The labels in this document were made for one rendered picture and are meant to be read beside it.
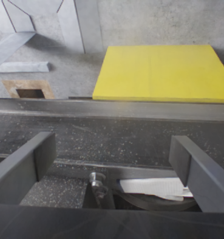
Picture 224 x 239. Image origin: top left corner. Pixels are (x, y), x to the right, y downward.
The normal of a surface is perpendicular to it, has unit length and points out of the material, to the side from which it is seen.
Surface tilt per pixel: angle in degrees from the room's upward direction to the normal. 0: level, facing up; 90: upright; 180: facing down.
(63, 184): 90
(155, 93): 90
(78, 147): 90
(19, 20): 7
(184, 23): 0
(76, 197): 90
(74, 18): 7
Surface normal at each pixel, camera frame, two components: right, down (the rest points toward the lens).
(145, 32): -0.13, 0.72
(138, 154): -0.07, -0.69
